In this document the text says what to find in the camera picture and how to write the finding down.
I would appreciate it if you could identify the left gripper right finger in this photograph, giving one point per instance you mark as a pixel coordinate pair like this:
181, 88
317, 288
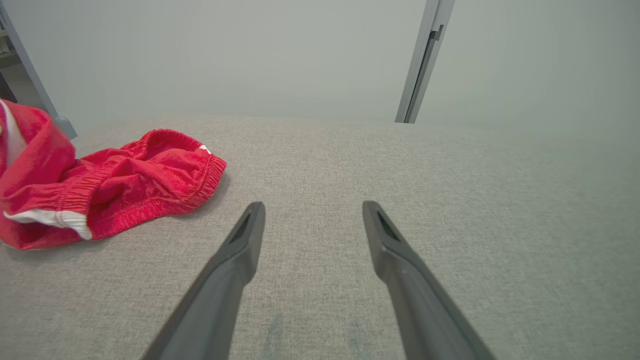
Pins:
425, 310

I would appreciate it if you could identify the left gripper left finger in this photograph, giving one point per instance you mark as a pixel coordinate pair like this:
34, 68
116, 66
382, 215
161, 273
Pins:
220, 295

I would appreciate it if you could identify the red shorts white stripe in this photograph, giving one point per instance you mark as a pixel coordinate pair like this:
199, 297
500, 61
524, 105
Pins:
140, 185

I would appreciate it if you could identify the grey metal partition post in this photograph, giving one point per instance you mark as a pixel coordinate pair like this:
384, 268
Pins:
422, 60

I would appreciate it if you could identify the grey left frame post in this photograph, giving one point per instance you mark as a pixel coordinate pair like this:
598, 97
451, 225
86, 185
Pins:
35, 85

